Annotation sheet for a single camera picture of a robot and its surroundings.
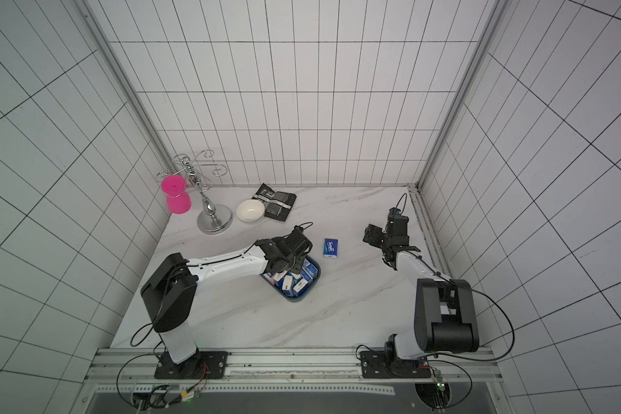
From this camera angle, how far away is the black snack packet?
43.7 inches

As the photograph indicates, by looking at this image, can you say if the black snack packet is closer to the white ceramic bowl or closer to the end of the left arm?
the white ceramic bowl

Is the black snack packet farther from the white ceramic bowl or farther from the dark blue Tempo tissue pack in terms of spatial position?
the dark blue Tempo tissue pack

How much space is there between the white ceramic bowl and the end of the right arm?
454mm

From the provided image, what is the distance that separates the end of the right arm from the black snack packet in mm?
384

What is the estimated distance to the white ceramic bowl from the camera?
1.06m

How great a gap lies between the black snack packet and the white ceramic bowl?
0.06ft

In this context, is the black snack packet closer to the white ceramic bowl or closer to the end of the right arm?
the white ceramic bowl

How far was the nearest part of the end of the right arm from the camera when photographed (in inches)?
26.8

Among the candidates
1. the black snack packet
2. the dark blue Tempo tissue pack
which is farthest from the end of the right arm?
the black snack packet

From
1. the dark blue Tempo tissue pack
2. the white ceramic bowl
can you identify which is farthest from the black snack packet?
the dark blue Tempo tissue pack
